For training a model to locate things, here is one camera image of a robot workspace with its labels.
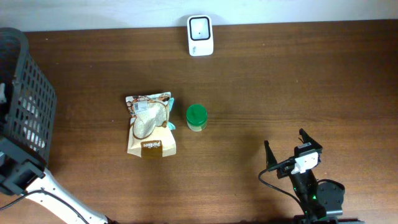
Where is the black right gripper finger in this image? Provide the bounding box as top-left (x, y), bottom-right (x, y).
top-left (264, 140), bottom-right (278, 170)
top-left (298, 128), bottom-right (323, 151)

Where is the green lid jar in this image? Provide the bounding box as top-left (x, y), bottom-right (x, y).
top-left (186, 104), bottom-right (208, 132)

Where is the beige snack bag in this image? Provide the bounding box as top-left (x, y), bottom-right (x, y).
top-left (125, 92), bottom-right (177, 159)

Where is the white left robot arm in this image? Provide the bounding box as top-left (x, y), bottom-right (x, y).
top-left (1, 136), bottom-right (113, 224)

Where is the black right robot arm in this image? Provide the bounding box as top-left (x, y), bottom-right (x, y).
top-left (258, 129), bottom-right (362, 224)

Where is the white barcode scanner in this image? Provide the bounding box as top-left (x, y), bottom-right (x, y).
top-left (187, 15), bottom-right (214, 57)

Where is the dark grey mesh basket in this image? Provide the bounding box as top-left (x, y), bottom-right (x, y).
top-left (1, 27), bottom-right (57, 164)

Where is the black camera cable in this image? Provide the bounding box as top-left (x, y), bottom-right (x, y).
top-left (257, 158), bottom-right (304, 209)

